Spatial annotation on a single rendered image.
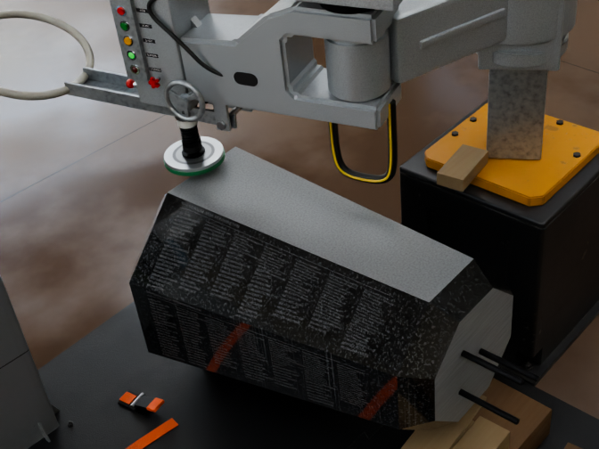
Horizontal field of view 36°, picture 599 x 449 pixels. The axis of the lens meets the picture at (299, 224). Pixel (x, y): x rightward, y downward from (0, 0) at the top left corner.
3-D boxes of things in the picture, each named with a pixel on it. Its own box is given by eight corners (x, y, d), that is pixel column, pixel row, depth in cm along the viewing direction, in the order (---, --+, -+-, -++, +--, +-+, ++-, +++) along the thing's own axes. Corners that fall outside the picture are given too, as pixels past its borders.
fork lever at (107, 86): (258, 105, 313) (256, 92, 310) (231, 134, 300) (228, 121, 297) (92, 74, 339) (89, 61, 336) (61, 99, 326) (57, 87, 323)
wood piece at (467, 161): (462, 155, 329) (462, 143, 326) (488, 162, 325) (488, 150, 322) (436, 184, 317) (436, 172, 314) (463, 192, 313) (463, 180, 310)
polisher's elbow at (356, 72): (366, 66, 289) (363, 7, 277) (404, 88, 275) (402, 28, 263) (315, 85, 282) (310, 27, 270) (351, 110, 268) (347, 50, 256)
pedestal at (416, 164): (481, 233, 416) (487, 91, 371) (618, 291, 379) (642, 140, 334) (393, 314, 380) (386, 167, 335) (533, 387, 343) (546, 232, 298)
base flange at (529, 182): (493, 106, 362) (493, 94, 359) (609, 143, 334) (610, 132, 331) (418, 164, 335) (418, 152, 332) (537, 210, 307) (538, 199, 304)
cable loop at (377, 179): (400, 185, 296) (397, 100, 277) (396, 191, 294) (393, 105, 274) (334, 173, 305) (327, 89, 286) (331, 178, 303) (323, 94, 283)
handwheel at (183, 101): (221, 111, 299) (214, 70, 290) (206, 126, 292) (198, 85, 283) (182, 104, 305) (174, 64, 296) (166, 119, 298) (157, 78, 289)
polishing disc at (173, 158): (235, 151, 327) (235, 148, 326) (191, 179, 315) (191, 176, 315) (196, 133, 339) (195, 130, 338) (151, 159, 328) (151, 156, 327)
